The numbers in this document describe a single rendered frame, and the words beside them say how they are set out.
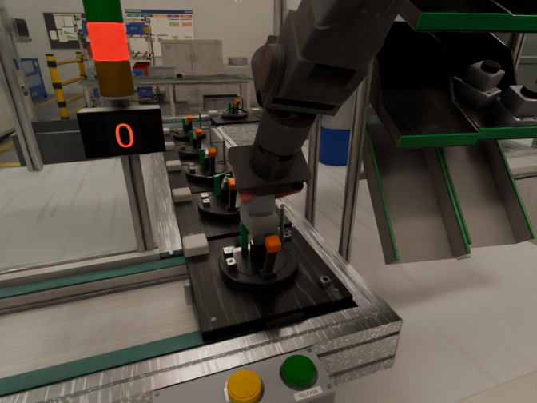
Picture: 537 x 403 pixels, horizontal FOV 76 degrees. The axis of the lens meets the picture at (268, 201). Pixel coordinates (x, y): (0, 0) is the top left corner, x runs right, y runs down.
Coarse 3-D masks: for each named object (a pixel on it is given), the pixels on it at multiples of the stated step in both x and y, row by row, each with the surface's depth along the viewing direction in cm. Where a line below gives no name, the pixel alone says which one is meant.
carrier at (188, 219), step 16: (176, 192) 87; (208, 192) 92; (224, 192) 80; (176, 208) 83; (192, 208) 83; (208, 208) 79; (224, 208) 79; (192, 224) 76; (208, 224) 76; (224, 224) 76; (288, 224) 76; (208, 240) 71
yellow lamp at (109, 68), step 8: (96, 64) 50; (104, 64) 50; (112, 64) 50; (120, 64) 50; (128, 64) 52; (96, 72) 51; (104, 72) 50; (112, 72) 50; (120, 72) 51; (128, 72) 52; (104, 80) 51; (112, 80) 51; (120, 80) 51; (128, 80) 52; (104, 88) 51; (112, 88) 51; (120, 88) 51; (128, 88) 52; (104, 96) 52; (112, 96) 52; (120, 96) 52
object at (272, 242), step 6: (264, 234) 53; (270, 234) 53; (270, 240) 50; (276, 240) 51; (270, 246) 50; (276, 246) 50; (270, 252) 51; (276, 252) 52; (270, 258) 52; (264, 264) 55; (270, 264) 54; (264, 270) 55; (270, 270) 55
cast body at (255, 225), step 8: (256, 200) 51; (264, 200) 52; (272, 200) 52; (240, 208) 56; (248, 208) 52; (256, 208) 52; (264, 208) 52; (272, 208) 53; (248, 216) 52; (256, 216) 52; (264, 216) 52; (272, 216) 52; (248, 224) 53; (256, 224) 51; (264, 224) 52; (272, 224) 52; (256, 232) 52; (264, 232) 52; (272, 232) 53
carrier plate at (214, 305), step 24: (216, 240) 70; (240, 240) 70; (192, 264) 62; (216, 264) 62; (312, 264) 62; (192, 288) 57; (216, 288) 56; (288, 288) 56; (312, 288) 56; (336, 288) 56; (216, 312) 51; (240, 312) 51; (264, 312) 51; (288, 312) 51; (312, 312) 53; (216, 336) 49
